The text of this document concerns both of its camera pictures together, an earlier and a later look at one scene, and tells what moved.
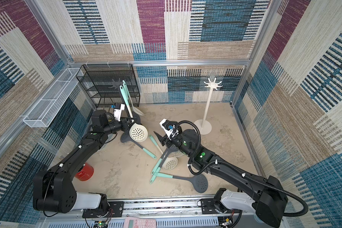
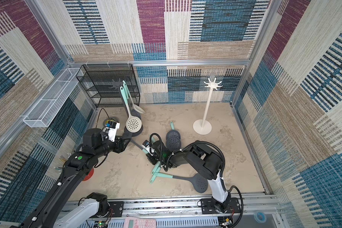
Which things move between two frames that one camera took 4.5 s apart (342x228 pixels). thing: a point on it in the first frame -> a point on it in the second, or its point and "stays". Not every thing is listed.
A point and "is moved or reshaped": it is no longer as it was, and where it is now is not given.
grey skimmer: x=199 y=182 stays
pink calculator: x=136 y=222 stays
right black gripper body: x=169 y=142 -> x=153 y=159
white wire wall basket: x=46 y=109 stays
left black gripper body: x=123 y=122 -> x=118 y=147
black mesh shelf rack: x=102 y=81 stays
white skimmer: x=138 y=131 is moved or reshaped
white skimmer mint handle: x=135 y=109 stays
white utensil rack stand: x=204 y=126 stays
